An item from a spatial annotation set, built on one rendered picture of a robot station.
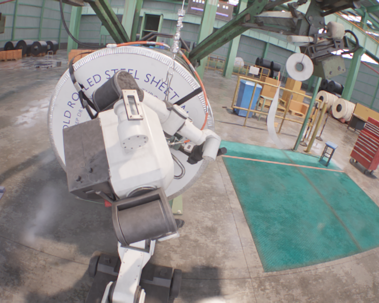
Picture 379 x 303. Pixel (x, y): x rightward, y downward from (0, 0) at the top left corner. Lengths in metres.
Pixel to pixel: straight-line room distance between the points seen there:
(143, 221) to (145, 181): 0.11
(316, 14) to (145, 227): 1.38
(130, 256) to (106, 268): 0.25
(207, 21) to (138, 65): 4.79
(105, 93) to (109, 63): 0.60
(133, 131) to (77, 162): 0.21
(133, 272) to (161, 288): 0.26
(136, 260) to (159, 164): 0.72
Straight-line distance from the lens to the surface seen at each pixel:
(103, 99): 0.73
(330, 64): 1.39
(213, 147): 0.98
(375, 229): 3.45
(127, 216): 0.52
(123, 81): 0.69
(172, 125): 0.83
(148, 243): 1.13
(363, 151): 5.50
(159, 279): 1.32
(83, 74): 1.37
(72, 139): 0.63
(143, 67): 1.25
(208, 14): 5.96
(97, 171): 0.56
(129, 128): 0.46
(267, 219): 2.26
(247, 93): 5.48
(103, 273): 1.38
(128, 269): 1.15
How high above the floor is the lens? 1.38
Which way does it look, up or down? 27 degrees down
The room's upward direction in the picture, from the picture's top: 12 degrees clockwise
